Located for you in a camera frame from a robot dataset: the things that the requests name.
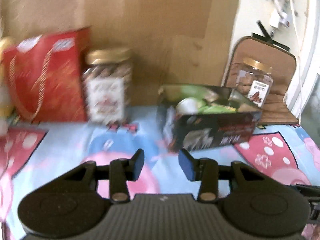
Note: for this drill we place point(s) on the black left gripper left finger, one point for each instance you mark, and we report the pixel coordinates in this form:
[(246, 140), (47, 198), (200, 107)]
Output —
[(123, 170)]

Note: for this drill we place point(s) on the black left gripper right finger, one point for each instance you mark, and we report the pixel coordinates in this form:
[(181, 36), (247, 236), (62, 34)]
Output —
[(204, 170)]

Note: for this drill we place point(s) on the black snack box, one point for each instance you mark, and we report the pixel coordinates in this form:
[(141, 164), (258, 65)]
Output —
[(203, 131)]

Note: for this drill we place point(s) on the white cup in box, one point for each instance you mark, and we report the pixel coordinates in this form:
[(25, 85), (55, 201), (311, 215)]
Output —
[(188, 106)]

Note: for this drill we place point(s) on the peanut jar gold lid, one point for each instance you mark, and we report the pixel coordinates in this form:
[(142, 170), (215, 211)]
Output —
[(106, 83)]

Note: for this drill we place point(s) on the pecan jar gold lid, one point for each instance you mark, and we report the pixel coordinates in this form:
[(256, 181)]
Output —
[(254, 80)]

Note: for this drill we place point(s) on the yellow plush toy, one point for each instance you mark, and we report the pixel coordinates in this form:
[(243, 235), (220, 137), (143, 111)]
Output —
[(6, 107)]

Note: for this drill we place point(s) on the large cardboard sheet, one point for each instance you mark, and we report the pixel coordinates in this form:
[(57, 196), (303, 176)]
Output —
[(184, 41)]

